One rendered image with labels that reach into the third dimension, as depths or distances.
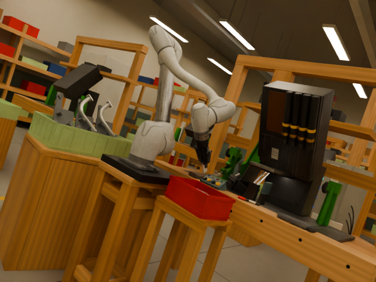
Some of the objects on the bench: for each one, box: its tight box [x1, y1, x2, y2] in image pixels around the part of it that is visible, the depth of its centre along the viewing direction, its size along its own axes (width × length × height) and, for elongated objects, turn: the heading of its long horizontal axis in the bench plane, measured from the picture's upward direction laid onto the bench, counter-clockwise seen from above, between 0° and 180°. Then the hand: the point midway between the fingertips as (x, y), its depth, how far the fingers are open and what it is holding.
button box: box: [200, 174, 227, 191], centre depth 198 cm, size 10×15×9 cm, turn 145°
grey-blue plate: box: [257, 182, 272, 205], centre depth 190 cm, size 10×2×14 cm, turn 55°
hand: (204, 167), depth 195 cm, fingers closed
